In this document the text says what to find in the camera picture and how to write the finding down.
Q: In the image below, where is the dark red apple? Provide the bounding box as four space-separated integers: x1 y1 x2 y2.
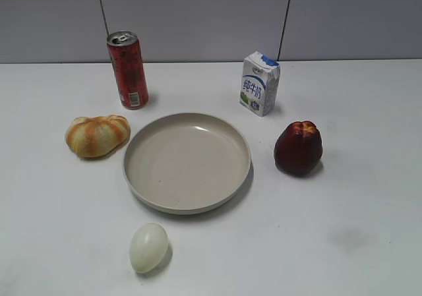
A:
274 121 323 176

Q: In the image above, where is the beige round plate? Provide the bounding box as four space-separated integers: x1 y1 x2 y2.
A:
122 113 253 216

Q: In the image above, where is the white blue milk carton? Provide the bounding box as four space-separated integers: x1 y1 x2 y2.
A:
239 51 280 117

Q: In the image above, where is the white egg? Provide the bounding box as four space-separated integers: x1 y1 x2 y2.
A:
129 223 169 274

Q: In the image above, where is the orange striped bread bun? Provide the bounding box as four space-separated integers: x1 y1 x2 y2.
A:
65 115 131 159

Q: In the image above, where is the red soda can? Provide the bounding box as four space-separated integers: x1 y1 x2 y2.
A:
107 31 149 109

